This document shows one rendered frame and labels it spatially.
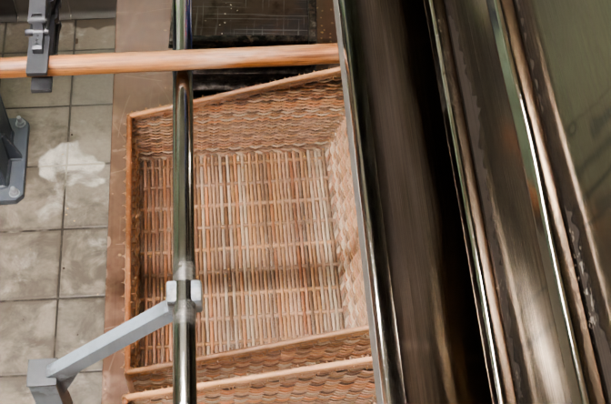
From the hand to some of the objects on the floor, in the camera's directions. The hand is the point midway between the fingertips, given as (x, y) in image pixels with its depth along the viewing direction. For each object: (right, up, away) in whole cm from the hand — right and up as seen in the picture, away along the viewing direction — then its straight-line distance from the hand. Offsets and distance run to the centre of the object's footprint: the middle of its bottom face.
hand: (40, 65), depth 166 cm
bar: (+7, -91, +82) cm, 123 cm away
